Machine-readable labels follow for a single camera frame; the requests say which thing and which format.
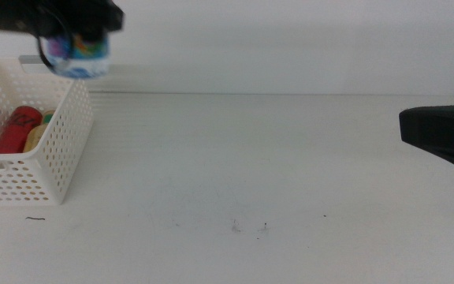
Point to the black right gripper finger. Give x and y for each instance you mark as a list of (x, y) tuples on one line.
[(443, 126)]

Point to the clear water bottle blue cap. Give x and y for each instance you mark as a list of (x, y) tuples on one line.
[(79, 65)]

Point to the red soda can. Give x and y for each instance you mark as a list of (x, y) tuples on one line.
[(16, 130)]

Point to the yellow tea bottle white cap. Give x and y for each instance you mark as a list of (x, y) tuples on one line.
[(36, 136)]

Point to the white perforated plastic basket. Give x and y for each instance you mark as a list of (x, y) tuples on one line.
[(69, 130)]

